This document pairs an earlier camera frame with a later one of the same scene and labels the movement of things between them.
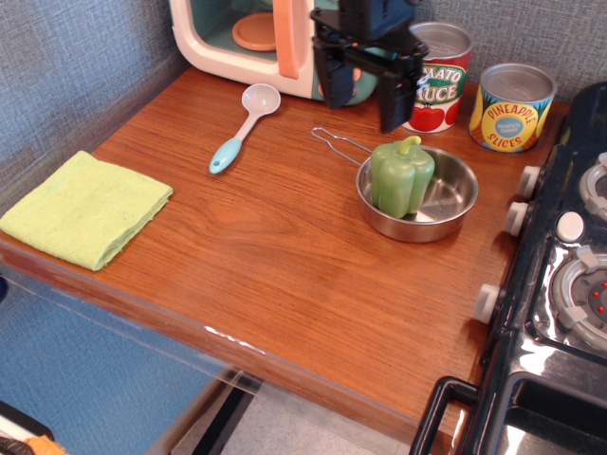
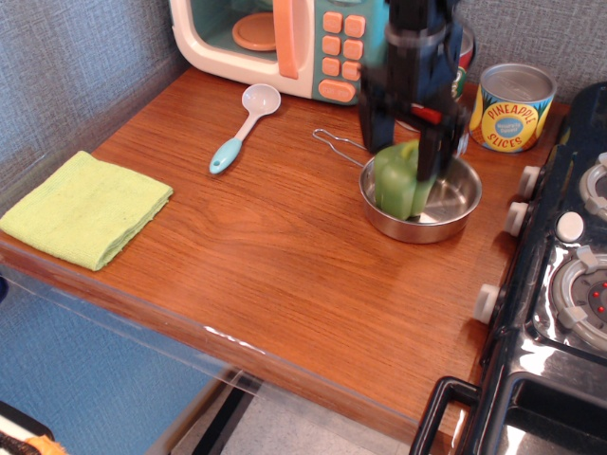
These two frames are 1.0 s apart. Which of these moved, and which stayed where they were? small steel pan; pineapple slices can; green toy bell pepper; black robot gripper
Moved: black robot gripper
Stayed: green toy bell pepper; pineapple slices can; small steel pan
